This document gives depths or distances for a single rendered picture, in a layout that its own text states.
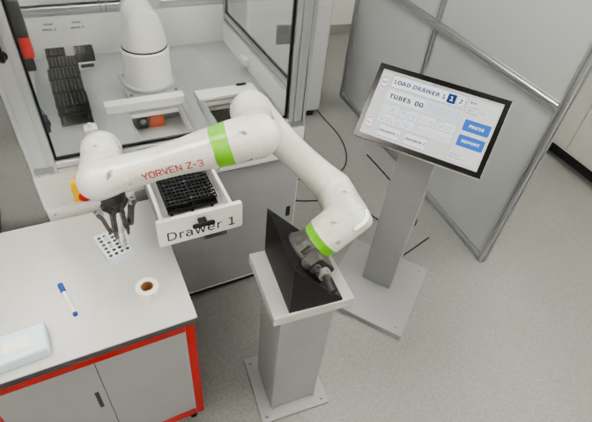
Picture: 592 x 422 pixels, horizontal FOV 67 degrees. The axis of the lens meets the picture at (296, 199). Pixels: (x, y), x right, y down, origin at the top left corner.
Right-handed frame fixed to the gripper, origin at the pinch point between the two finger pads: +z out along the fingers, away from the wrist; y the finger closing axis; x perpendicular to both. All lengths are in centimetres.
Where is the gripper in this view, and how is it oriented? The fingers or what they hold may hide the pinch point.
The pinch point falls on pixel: (122, 235)
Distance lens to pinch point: 159.8
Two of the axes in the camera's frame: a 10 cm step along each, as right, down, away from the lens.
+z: -0.9, 7.4, 6.6
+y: -7.6, 3.8, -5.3
